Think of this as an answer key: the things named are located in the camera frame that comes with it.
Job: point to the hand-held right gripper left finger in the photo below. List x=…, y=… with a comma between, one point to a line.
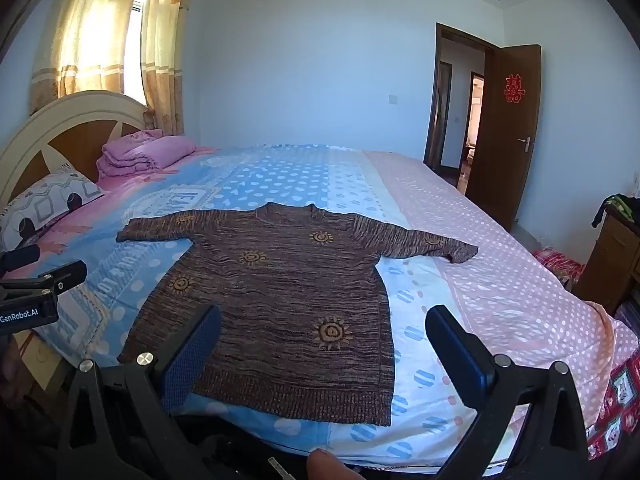
x=192, y=360

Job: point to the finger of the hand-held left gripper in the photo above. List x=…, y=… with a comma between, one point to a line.
x=65, y=276
x=20, y=258

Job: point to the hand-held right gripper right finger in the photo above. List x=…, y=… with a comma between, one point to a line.
x=455, y=355

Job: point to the brown knitted sweater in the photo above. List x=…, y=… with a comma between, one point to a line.
x=280, y=310

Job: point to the dark clothes pile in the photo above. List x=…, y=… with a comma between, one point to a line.
x=617, y=207

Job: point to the person's right hand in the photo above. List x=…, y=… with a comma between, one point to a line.
x=330, y=466

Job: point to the white patterned pillow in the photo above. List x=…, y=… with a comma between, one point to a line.
x=45, y=200

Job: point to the red checked cloth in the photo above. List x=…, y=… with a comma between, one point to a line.
x=560, y=265

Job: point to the cream wooden bed headboard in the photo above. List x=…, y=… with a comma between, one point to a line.
x=65, y=120

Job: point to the folded pink blanket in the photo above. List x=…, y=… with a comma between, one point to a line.
x=145, y=152

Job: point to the red patterned blanket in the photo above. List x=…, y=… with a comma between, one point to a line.
x=617, y=400

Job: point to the wooden cabinet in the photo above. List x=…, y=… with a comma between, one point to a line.
x=610, y=265

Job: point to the brown wooden door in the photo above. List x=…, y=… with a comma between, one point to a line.
x=505, y=160

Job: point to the printed dotted bed sheet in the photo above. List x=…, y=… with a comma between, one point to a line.
x=310, y=180

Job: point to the wide yellow curtain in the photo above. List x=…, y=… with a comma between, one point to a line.
x=85, y=35

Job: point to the window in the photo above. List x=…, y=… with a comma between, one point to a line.
x=135, y=40

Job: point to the narrow yellow curtain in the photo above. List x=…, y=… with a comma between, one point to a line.
x=165, y=50

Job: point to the red paper door decoration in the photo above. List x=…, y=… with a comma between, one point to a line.
x=514, y=88

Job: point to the dark wooden door frame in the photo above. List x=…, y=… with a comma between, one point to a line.
x=434, y=90

